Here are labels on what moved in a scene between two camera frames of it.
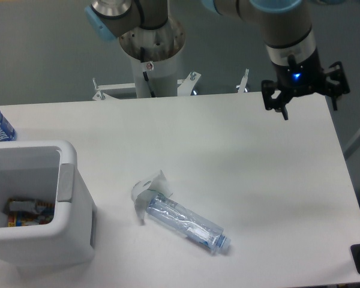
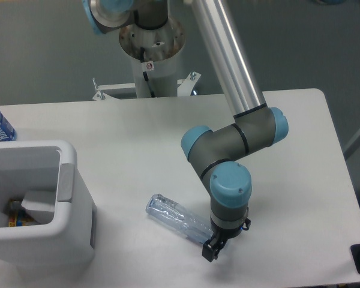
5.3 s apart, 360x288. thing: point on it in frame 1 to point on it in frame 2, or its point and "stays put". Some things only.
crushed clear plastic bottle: x=201 y=231 stays put
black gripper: x=303 y=78 to x=212 y=248
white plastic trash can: x=44 y=170 stays put
